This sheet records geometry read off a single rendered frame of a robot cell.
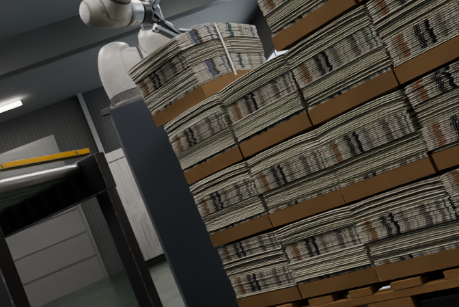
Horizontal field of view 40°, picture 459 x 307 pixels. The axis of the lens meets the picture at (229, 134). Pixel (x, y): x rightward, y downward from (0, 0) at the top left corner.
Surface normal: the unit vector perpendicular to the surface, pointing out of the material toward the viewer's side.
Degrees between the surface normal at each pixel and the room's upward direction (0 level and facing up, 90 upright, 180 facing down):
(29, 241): 90
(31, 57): 90
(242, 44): 90
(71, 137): 90
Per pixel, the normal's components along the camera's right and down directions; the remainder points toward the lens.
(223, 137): -0.66, 0.22
